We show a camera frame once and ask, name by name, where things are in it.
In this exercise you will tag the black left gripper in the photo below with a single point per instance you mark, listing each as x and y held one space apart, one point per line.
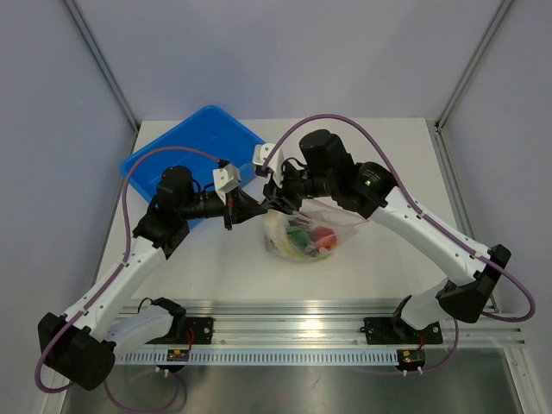
241 207

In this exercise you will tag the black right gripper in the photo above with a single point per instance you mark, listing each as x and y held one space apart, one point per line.
280 198

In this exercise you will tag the white green leek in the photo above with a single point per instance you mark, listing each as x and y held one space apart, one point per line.
276 240

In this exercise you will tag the green cucumber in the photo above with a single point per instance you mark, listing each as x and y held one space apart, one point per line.
299 237

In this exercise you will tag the clear pink-dotted zip bag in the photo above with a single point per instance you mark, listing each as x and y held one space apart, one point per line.
345 224

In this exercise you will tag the red apple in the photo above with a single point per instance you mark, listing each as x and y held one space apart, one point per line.
324 238

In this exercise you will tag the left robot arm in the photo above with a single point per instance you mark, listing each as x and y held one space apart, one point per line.
83 343

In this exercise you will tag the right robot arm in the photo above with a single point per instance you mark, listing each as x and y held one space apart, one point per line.
370 190

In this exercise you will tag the blue plastic bin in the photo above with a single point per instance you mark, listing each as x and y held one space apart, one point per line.
210 130

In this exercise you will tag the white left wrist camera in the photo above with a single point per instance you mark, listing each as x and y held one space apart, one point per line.
226 178

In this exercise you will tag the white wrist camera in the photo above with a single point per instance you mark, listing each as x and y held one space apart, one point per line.
268 159
226 178

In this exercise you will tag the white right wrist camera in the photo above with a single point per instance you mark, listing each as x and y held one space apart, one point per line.
268 159

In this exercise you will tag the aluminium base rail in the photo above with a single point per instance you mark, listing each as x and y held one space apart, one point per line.
323 324

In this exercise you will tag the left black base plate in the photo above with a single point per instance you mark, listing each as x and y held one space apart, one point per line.
198 330

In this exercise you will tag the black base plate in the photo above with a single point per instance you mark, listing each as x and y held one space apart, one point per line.
379 330
198 330

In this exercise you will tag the white slotted cable duct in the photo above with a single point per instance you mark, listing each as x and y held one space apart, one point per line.
261 357

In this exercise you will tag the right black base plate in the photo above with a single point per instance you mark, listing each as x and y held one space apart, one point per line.
379 330

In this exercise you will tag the right side aluminium rail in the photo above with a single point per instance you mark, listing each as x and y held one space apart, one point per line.
455 198

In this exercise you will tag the left aluminium frame post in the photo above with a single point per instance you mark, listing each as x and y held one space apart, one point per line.
85 32

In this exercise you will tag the aluminium frame post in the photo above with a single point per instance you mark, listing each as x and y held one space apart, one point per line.
478 54
85 32

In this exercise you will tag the right aluminium frame post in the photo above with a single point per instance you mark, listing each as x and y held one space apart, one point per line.
478 54

